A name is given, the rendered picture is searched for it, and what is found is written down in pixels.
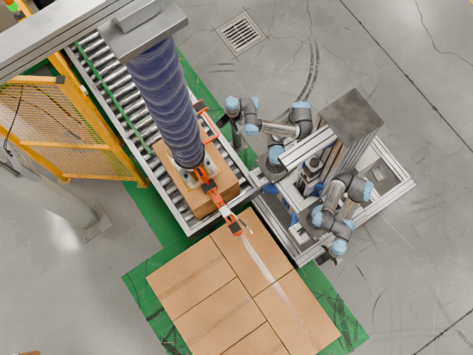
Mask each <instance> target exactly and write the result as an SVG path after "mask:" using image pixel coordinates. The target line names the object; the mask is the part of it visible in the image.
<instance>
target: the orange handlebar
mask: <svg viewBox="0 0 473 355"><path fill-rule="evenodd" d="M202 114H203V115H204V117H205V118H206V120H207V121H208V123H209V124H210V126H211V127H212V129H213V130H214V132H215V134H216V135H214V136H212V137H211V138H209V139H207V140H206V141H204V142H203V144H204V145H206V144H207V143H209V142H211V141H213V140H214V139H216V138H217V137H219V134H220V133H219V132H218V131H217V129H216V127H215V126H214V124H213V123H212V121H211V120H210V118H209V117H208V115H207V114H206V112H205V111H202ZM198 168H199V169H200V171H201V172H202V174H203V176H204V177H205V178H206V179H209V178H208V176H207V175H206V173H205V171H204V170H203V169H202V167H201V165H200V166H199V167H198ZM193 170H194V172H195V174H196V175H197V177H198V178H199V180H200V181H201V183H202V182H204V181H203V179H202V177H201V176H200V174H199V173H198V171H197V169H196V168H195V169H193ZM213 191H214V193H215V194H216V196H213V194H212V193H211V192H209V193H208V194H209V195H210V197H211V199H212V200H213V202H214V204H215V205H216V206H217V208H218V210H219V209H220V208H221V207H220V205H219V204H218V203H220V202H221V204H222V205H223V206H225V205H226V204H225V202H224V201H223V200H222V197H221V196H220V195H219V193H218V192H217V190H216V189H214V190H213ZM229 217H230V218H231V219H232V221H235V218H234V216H233V215H232V214H229ZM224 219H225V220H226V222H227V224H230V221H229V220H228V218H227V216H226V217H225V218H224Z"/></svg>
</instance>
